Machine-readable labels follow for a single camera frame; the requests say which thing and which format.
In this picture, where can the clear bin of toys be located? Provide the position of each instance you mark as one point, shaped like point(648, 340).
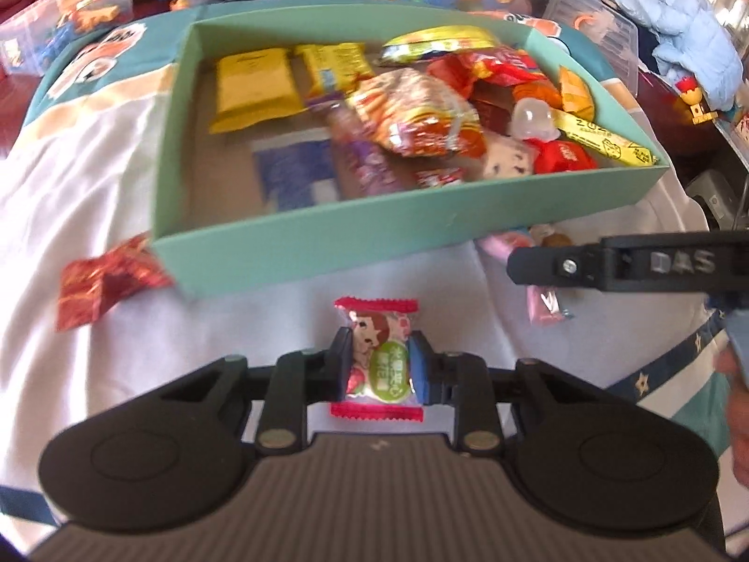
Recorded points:
point(70, 17)

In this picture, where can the person's right hand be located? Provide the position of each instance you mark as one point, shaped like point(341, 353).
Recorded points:
point(738, 410)

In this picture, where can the green yellow round packet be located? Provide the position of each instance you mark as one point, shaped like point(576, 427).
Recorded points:
point(439, 44)

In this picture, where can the small toy figure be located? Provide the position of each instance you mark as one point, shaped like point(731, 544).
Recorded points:
point(693, 99)

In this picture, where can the purple snack packet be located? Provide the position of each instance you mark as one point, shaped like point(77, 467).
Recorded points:
point(368, 164)

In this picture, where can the red orange snack packet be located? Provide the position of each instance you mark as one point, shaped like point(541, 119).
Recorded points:
point(497, 67)

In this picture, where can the shiny red foil packet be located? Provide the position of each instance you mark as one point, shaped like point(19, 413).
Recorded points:
point(99, 287)

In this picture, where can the small red packet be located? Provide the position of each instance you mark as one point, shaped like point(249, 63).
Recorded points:
point(564, 158)

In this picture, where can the white dotted cake packet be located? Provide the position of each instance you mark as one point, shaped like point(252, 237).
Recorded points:
point(506, 158)

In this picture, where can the red edged candy packet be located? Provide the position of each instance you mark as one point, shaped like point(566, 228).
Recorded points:
point(380, 339)

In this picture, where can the pale yellow stick packet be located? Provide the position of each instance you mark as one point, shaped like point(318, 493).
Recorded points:
point(608, 143)

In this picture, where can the red white candy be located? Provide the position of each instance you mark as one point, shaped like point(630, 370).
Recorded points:
point(439, 177)

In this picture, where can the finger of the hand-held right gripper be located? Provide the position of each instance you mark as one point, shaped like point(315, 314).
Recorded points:
point(550, 266)

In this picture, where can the printed blanket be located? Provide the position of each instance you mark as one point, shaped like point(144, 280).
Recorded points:
point(117, 187)

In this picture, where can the clear plastic lidded box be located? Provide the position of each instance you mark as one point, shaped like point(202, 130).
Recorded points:
point(608, 35)

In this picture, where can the dark brown packet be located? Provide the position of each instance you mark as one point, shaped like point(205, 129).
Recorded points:
point(494, 114)

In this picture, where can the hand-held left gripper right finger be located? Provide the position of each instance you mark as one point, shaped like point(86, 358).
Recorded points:
point(420, 369)

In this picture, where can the blue white packet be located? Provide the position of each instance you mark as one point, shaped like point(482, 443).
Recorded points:
point(292, 170)

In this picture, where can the clear noodle snack packet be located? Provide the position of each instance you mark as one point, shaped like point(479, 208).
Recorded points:
point(409, 111)

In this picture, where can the orange wedge packet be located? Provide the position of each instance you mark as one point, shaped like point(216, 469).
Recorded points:
point(576, 93)

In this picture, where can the brown round snack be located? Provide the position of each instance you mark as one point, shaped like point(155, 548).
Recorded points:
point(556, 240)

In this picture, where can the bright yellow snack bar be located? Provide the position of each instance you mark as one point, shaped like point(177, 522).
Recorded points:
point(333, 67)

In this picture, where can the grey appliance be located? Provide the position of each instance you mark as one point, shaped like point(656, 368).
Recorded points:
point(720, 199)

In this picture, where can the teal cardboard box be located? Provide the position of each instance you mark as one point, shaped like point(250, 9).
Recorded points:
point(351, 234)

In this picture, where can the pink candy packet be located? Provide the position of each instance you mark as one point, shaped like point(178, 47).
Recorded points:
point(544, 304)
point(503, 243)

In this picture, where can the light blue puffy jacket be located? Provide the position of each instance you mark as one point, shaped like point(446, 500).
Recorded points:
point(684, 17)

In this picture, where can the flat yellow snack packet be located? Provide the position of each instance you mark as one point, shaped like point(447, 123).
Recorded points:
point(257, 88)

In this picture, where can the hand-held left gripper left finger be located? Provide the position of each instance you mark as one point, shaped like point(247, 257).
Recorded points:
point(342, 366)

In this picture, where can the clear jelly cup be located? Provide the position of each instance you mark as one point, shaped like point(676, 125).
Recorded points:
point(535, 120)

